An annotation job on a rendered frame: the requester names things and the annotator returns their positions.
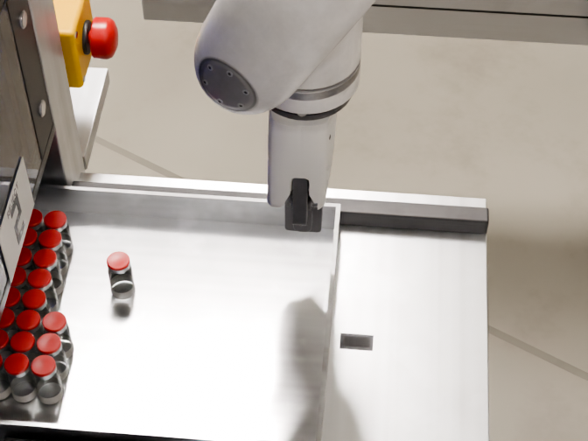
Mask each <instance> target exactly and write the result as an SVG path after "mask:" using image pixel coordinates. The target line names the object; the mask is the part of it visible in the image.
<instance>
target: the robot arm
mask: <svg viewBox="0 0 588 441"><path fill-rule="evenodd" d="M375 1H376V0H216V2H215V3H214V5H213V8H212V9H211V10H210V12H209V14H208V15H207V17H206V20H205V21H204V23H203V25H202V26H201V29H200V31H199V35H198V37H197V40H196V44H195V48H194V56H193V58H194V69H195V73H196V77H197V79H198V82H199V84H200V86H201V88H202V89H203V91H204V92H205V93H206V95H207V96H208V97H209V98H210V99H211V100H212V101H213V102H214V103H216V104H217V105H218V106H220V107H221V108H223V109H225V110H227V111H230V112H232V113H236V114H240V115H256V114H261V113H264V112H266V111H269V133H268V192H267V202H268V203H269V205H270V206H271V207H282V205H283V204H284V208H285V229H286V230H290V231H298V232H315V233H318V232H320V231H321V227H322V217H323V206H324V204H325V202H326V193H327V187H328V182H329V177H330V171H331V166H332V160H333V147H334V139H335V130H336V118H337V112H339V111H340V110H342V109H343V108H344V107H345V106H346V105H347V104H348V102H349V101H350V99H351V97H352V96H353V95H354V93H355V91H356V89H357V87H358V85H359V82H360V71H361V41H362V26H363V15H364V14H365V13H366V12H367V10H368V9H369V8H370V7H371V6H372V4H373V3H374V2H375Z"/></svg>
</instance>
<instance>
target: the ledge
mask: <svg viewBox="0 0 588 441"><path fill-rule="evenodd" d="M109 82H110V80H109V70H108V69H107V68H97V67H89V68H88V70H87V75H86V80H85V82H84V85H83V86H82V87H79V88H77V87H70V93H71V98H72V103H73V112H74V116H75V121H76V126H77V130H78V135H79V140H80V148H81V154H82V158H83V163H84V168H85V170H86V169H87V168H88V163H89V159H90V156H91V152H92V149H93V146H94V142H95V136H96V132H97V129H98V126H99V122H100V119H101V115H102V109H103V105H104V102H105V99H106V95H107V92H108V88H109Z"/></svg>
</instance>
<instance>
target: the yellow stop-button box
mask: <svg viewBox="0 0 588 441"><path fill-rule="evenodd" d="M53 4H54V9H55V13H56V18H57V23H58V27H59V36H60V42H61V46H62V51H63V56H64V61H65V65H66V74H67V78H68V84H69V87H70V88H81V87H82V86H83V85H84V82H85V80H86V75H87V71H88V66H89V62H90V60H91V56H92V55H91V52H90V44H89V43H88V33H89V32H90V29H91V24H92V21H93V18H92V11H91V6H90V1H89V0H53Z"/></svg>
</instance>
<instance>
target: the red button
mask: <svg viewBox="0 0 588 441"><path fill-rule="evenodd" d="M88 43H89V44H90V52H91V55H92V57H93V58H94V59H99V60H108V59H110V58H112V57H113V56H114V55H115V53H116V49H117V47H118V29H117V27H116V22H115V21H114V20H113V19H111V18H110V17H95V18H94V19H93V21H92V24H91V29H90V32H89V33H88Z"/></svg>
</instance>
